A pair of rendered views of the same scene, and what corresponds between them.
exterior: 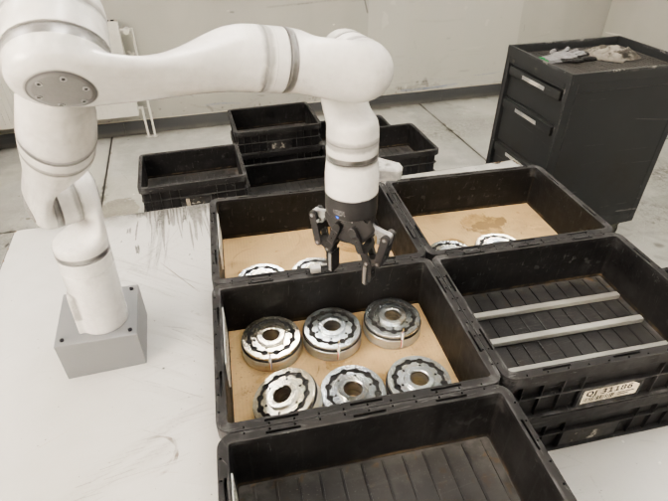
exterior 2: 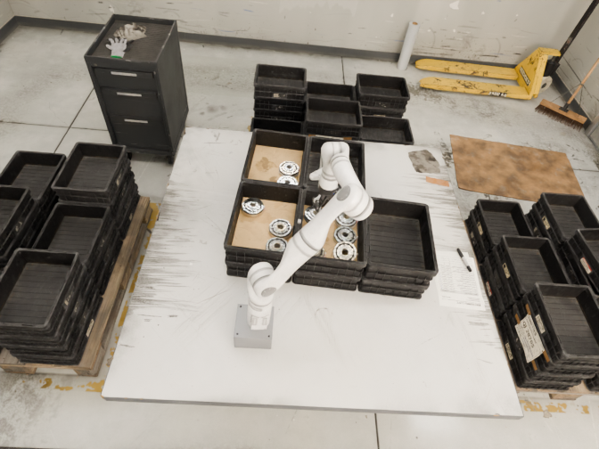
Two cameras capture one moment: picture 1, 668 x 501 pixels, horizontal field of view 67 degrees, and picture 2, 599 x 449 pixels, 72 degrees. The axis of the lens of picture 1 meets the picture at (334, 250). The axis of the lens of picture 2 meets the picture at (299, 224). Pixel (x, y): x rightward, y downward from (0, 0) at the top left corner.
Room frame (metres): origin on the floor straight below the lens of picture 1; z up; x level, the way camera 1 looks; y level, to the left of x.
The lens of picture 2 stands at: (0.48, 1.17, 2.30)
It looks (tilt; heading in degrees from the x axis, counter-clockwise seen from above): 50 degrees down; 281
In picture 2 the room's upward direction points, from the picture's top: 8 degrees clockwise
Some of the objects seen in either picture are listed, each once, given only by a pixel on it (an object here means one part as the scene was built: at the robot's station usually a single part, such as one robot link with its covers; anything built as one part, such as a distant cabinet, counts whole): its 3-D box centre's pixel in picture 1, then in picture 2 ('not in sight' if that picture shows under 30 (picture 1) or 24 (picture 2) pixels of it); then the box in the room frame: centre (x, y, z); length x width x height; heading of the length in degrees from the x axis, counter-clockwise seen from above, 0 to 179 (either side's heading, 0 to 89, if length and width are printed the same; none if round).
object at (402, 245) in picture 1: (310, 250); (265, 224); (0.86, 0.05, 0.87); 0.40 x 0.30 x 0.11; 102
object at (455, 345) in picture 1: (342, 355); (331, 232); (0.56, -0.01, 0.87); 0.40 x 0.30 x 0.11; 102
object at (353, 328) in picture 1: (332, 327); not in sight; (0.63, 0.00, 0.86); 0.10 x 0.10 x 0.01
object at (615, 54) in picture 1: (612, 52); (131, 29); (2.31, -1.23, 0.88); 0.29 x 0.22 x 0.03; 106
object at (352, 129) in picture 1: (350, 96); (331, 159); (0.63, -0.02, 1.28); 0.09 x 0.07 x 0.15; 24
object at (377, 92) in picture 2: not in sight; (376, 110); (0.56, -1.83, 0.37); 0.40 x 0.30 x 0.45; 16
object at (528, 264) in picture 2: not in sight; (521, 279); (-0.59, -0.55, 0.31); 0.40 x 0.30 x 0.34; 106
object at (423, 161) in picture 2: not in sight; (423, 160); (0.17, -0.90, 0.71); 0.22 x 0.19 x 0.01; 106
